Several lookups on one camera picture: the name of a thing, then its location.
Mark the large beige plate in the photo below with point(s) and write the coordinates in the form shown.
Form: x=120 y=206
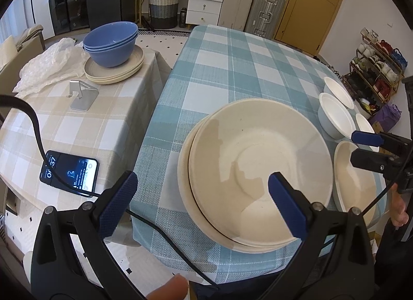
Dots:
x=351 y=183
x=183 y=171
x=258 y=158

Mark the purple bag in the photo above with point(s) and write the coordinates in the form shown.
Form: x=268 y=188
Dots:
x=387 y=116

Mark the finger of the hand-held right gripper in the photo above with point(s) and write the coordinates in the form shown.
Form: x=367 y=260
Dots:
x=367 y=159
x=366 y=138

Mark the person's left hand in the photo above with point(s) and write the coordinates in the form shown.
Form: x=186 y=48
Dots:
x=167 y=290

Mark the clear bubble wrap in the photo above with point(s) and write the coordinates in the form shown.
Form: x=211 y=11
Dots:
x=55 y=64

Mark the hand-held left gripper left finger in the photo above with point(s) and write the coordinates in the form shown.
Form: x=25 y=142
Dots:
x=117 y=203

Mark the beige chair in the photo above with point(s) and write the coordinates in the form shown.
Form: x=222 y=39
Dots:
x=25 y=45

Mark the person's right hand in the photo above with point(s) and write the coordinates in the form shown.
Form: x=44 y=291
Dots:
x=398 y=206

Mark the metal shoe rack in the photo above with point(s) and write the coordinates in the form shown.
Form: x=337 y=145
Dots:
x=346 y=79

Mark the black smartphone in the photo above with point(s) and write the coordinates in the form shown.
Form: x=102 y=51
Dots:
x=74 y=171

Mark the teal checkered tablecloth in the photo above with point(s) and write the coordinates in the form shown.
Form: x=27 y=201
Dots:
x=226 y=67

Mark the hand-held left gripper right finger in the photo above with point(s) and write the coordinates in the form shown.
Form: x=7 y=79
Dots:
x=287 y=203

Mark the beige suitcase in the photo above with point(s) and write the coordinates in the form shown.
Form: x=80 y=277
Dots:
x=235 y=0

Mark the yellow door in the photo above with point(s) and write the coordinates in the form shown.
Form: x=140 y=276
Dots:
x=309 y=3

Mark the woven laundry basket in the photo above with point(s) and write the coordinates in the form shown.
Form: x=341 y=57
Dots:
x=163 y=6

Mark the silver suitcase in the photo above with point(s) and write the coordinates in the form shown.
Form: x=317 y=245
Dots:
x=264 y=9

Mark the black white striped rug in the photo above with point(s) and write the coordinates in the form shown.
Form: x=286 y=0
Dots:
x=161 y=31

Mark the silver metal phone stand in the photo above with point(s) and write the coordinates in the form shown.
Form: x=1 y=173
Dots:
x=82 y=101

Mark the white paper bowl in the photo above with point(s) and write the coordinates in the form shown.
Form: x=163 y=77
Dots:
x=364 y=124
x=335 y=116
x=338 y=90

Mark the blue bowl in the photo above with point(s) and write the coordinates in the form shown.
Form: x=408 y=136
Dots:
x=111 y=59
x=96 y=51
x=109 y=33

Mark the beige checkered tablecloth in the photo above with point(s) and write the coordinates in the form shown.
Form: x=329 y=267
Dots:
x=113 y=119

